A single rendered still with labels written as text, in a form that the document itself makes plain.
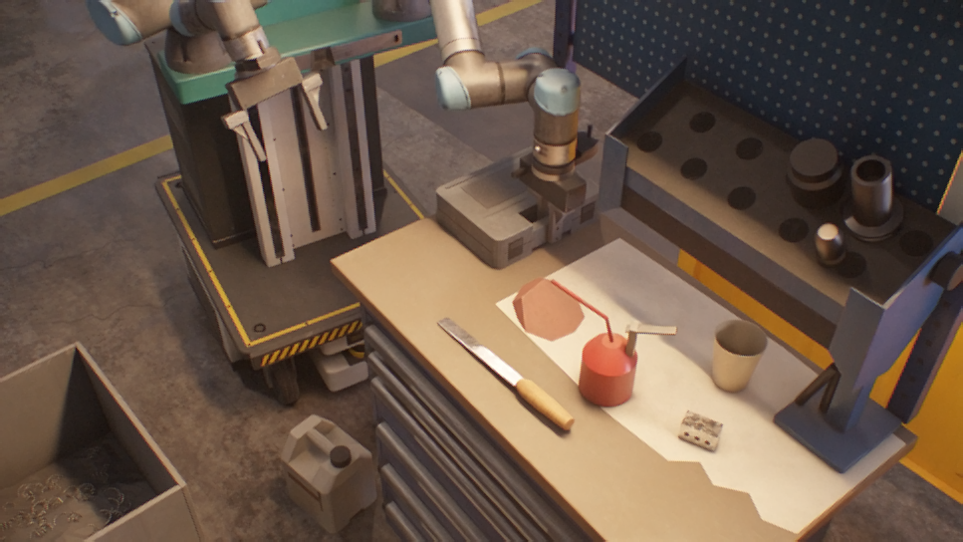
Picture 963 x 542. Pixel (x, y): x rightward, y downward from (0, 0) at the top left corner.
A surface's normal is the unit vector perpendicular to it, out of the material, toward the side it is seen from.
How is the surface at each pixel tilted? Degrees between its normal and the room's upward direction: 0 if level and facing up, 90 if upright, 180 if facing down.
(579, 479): 0
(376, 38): 90
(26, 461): 90
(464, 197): 0
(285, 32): 0
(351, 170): 90
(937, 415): 90
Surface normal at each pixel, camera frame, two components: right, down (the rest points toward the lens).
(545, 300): 0.15, -0.58
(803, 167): -0.36, -0.48
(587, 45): -0.79, 0.40
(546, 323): 0.04, -0.42
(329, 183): 0.49, 0.58
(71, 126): 0.00, -0.75
